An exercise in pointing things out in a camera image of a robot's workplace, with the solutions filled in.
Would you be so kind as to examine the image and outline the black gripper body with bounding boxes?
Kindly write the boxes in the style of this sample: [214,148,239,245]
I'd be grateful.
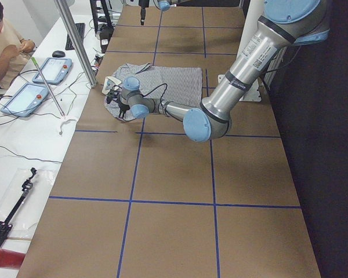
[105,89,130,114]
[139,0,150,17]

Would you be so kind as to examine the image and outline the navy white striped polo shirt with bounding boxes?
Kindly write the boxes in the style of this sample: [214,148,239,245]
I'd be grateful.
[104,63,202,122]

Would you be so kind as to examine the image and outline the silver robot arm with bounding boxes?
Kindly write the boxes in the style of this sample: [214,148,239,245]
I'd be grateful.
[138,0,189,25]
[106,1,332,142]

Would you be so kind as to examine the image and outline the black power box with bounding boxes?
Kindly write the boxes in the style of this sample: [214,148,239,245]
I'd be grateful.
[99,24,114,53]

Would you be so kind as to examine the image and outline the black keyboard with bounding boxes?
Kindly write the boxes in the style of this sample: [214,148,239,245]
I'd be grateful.
[64,22,86,50]

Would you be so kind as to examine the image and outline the far blue teach pendant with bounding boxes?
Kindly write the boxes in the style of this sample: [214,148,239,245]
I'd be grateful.
[40,57,73,85]

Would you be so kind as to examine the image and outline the blue teach pendant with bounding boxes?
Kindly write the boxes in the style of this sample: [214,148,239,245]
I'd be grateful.
[40,57,73,85]
[0,83,49,117]

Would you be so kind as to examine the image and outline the white plastic hook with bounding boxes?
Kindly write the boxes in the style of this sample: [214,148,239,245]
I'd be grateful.
[57,115,78,136]

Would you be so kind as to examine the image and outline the black computer mouse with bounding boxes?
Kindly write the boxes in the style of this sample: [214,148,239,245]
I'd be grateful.
[52,50,66,58]

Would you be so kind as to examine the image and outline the green tipped metal rod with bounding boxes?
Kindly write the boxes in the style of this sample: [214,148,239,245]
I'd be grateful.
[31,57,66,118]

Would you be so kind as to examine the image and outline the near blue teach pendant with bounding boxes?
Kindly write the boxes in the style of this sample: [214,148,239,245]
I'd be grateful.
[0,83,49,117]

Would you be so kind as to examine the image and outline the seated person beige shirt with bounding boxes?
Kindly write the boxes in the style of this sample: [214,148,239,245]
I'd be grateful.
[0,2,35,89]

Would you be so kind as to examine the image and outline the black tripod stick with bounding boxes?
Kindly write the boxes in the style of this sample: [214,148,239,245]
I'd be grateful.
[0,167,37,247]

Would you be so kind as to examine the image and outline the red cylinder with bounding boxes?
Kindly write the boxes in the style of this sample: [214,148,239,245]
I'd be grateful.
[0,248,26,269]

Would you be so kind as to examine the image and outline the aluminium frame post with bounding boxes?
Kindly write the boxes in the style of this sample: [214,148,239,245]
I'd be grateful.
[54,0,97,88]

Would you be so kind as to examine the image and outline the white mounting post base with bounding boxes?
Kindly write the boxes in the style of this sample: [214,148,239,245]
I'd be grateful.
[217,75,262,102]

